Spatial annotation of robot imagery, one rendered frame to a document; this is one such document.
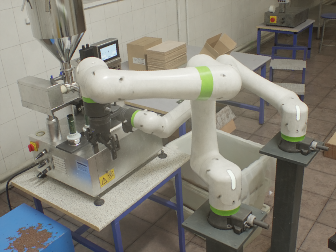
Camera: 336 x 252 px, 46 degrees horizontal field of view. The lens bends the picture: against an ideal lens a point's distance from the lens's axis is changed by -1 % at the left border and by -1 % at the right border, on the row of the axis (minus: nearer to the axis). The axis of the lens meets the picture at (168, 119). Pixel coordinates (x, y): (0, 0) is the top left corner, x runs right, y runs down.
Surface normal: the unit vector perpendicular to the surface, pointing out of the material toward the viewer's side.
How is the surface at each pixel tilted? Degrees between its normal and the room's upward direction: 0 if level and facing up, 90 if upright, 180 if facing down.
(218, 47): 90
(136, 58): 90
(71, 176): 90
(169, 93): 113
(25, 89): 90
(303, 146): 81
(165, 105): 0
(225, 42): 76
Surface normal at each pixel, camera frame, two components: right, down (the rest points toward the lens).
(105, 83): 0.33, -0.07
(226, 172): -0.06, -0.77
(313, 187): -0.06, -0.90
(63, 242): 0.80, 0.21
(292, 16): -0.60, 0.38
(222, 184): -0.28, 0.42
